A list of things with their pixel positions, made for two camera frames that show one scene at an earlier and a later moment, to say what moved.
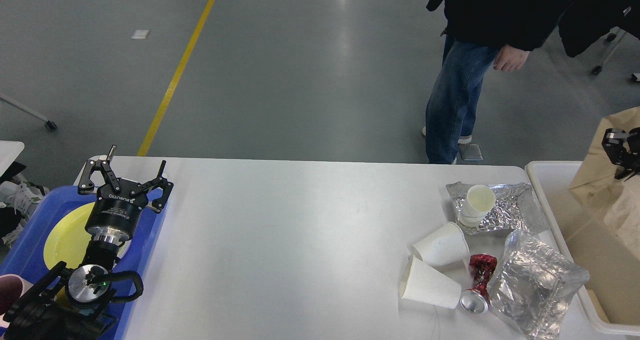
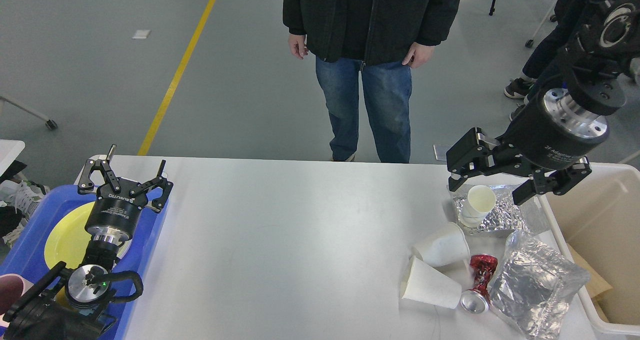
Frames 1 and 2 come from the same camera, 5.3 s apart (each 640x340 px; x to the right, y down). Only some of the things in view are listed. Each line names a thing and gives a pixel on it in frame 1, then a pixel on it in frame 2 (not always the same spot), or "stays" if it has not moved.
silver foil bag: (532, 286) stays
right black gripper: (613, 144) to (551, 132)
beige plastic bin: (612, 292) stays
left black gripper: (115, 215) stays
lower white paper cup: (422, 282) stays
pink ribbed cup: (12, 288) stays
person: (485, 22) to (379, 28)
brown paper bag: (617, 201) to (597, 284)
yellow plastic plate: (68, 240) stays
